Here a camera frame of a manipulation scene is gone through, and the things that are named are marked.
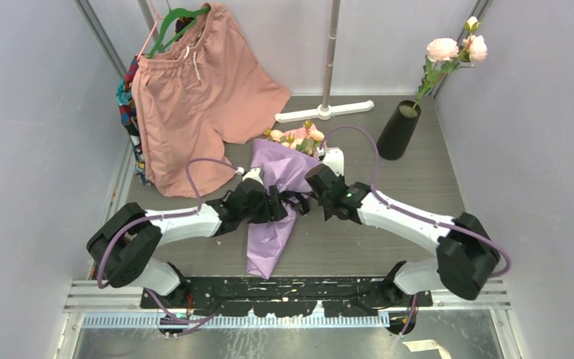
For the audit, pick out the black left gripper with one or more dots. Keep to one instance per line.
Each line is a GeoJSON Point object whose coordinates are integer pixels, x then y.
{"type": "Point", "coordinates": [277, 206]}

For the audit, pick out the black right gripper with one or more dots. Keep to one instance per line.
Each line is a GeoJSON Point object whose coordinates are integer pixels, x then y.
{"type": "Point", "coordinates": [326, 199]}

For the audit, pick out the black ribbon gold lettering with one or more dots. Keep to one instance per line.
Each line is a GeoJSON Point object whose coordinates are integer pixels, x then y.
{"type": "Point", "coordinates": [298, 200]}

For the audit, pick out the purple paper flower bouquet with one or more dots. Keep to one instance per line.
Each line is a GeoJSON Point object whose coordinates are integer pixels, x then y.
{"type": "Point", "coordinates": [284, 158]}

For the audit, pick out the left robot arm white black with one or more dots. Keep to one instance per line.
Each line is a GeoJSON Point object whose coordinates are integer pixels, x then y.
{"type": "Point", "coordinates": [123, 247]}

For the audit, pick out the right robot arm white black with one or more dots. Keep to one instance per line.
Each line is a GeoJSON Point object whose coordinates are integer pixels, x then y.
{"type": "Point", "coordinates": [463, 257]}

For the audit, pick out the black cylindrical vase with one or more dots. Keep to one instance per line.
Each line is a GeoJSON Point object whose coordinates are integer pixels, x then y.
{"type": "Point", "coordinates": [398, 131]}

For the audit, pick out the white clothes rack stand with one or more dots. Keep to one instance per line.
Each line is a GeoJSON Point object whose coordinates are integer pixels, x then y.
{"type": "Point", "coordinates": [325, 110]}

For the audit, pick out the pink shorts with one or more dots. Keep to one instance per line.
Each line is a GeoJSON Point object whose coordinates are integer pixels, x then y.
{"type": "Point", "coordinates": [206, 91]}

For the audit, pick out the pink artificial rose stem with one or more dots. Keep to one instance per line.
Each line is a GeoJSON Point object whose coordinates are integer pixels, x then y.
{"type": "Point", "coordinates": [445, 55]}

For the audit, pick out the colourful patterned garment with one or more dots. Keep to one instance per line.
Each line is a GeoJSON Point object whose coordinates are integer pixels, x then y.
{"type": "Point", "coordinates": [129, 119]}

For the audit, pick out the green clothes hanger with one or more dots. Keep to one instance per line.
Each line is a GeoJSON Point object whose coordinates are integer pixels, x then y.
{"type": "Point", "coordinates": [171, 19]}

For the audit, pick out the pink clothes hanger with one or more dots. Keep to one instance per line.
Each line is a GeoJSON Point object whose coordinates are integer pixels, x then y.
{"type": "Point", "coordinates": [152, 18]}

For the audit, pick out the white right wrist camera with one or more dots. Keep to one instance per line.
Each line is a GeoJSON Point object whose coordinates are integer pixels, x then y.
{"type": "Point", "coordinates": [334, 159]}

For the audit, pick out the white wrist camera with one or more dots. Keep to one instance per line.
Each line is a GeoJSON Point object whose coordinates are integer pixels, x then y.
{"type": "Point", "coordinates": [334, 159]}
{"type": "Point", "coordinates": [254, 174]}

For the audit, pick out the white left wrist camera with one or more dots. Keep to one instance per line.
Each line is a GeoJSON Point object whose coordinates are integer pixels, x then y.
{"type": "Point", "coordinates": [254, 174]}

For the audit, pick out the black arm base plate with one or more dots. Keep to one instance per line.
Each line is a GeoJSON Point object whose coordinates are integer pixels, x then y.
{"type": "Point", "coordinates": [286, 296]}

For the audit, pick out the aluminium rail frame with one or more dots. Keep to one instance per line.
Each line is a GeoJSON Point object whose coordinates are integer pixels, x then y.
{"type": "Point", "coordinates": [286, 317]}

